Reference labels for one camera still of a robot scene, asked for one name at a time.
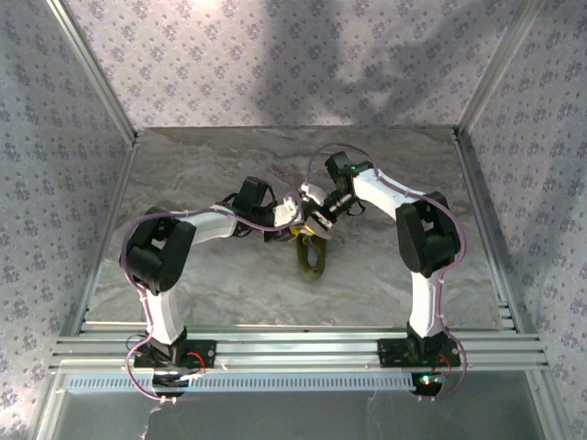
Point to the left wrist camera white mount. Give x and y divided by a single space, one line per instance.
286 214

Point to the aluminium mounting rail beam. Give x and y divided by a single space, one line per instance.
298 350

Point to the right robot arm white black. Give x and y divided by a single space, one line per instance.
428 238

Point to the grey metal shelf plate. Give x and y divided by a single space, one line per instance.
298 417

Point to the beige shoelace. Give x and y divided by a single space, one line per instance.
327 238

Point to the aluminium frame post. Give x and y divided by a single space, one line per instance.
95 73
495 69

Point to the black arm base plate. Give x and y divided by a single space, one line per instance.
206 350
390 353

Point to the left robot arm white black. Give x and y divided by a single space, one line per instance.
158 252

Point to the black controller board with light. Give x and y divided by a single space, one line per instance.
428 387

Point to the olive green shoe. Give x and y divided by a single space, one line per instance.
307 270

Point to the aluminium frame leg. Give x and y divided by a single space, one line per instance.
550 408
48 412

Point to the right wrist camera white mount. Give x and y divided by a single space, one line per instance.
312 192

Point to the aluminium side rail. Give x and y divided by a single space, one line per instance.
485 229
103 234

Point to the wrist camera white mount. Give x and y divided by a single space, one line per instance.
312 192
286 214

